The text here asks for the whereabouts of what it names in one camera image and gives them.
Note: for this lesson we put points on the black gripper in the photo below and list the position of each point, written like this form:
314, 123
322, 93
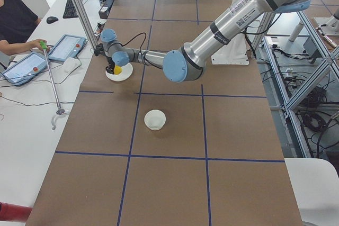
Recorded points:
110, 64

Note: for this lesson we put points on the yellow lemon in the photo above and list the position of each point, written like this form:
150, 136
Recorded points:
118, 70

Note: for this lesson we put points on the operator forearm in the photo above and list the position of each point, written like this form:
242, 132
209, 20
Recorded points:
13, 48

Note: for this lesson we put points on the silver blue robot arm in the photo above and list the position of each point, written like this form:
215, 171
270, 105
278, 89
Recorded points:
189, 61

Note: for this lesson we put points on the white round plate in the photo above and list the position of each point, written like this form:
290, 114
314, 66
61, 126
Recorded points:
126, 73

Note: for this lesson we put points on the white small bowl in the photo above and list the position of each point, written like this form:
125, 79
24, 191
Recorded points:
155, 119

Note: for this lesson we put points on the operator hand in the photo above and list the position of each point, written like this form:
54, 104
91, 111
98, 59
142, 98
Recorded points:
37, 44

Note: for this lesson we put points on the white crumpled cloth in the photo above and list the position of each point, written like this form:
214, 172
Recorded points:
71, 64

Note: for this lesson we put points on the far blue teach pendant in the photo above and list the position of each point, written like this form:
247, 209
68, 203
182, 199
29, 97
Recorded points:
69, 46

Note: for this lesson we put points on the blue teach pendant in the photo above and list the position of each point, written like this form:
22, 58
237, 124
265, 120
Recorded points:
69, 46
25, 70

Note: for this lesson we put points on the black mini pc box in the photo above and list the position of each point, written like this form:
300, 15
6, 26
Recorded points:
105, 9

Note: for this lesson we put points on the black keyboard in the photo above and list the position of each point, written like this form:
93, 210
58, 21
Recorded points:
69, 10

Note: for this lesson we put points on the black computer mouse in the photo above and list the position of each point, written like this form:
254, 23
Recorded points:
51, 19

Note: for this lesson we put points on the near blue teach pendant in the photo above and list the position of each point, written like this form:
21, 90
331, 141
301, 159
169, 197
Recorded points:
25, 70

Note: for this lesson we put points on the red cylinder object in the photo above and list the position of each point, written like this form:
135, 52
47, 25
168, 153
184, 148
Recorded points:
14, 213

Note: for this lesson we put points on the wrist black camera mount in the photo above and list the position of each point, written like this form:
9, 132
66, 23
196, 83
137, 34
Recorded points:
99, 50

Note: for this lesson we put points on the green handled reacher grabber stick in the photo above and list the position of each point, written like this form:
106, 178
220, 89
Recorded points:
60, 110

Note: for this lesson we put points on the aluminium frame post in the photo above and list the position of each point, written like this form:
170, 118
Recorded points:
85, 22

